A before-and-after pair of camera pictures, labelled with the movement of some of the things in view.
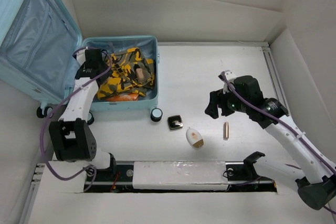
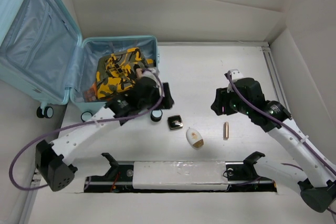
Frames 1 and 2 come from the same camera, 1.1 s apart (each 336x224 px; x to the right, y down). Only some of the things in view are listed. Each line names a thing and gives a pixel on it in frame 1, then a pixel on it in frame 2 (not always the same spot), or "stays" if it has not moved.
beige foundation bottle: x=139 y=74 stays
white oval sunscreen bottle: x=195 y=138 stays
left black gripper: x=104 y=67 → x=167 y=102
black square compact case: x=175 y=122 stays
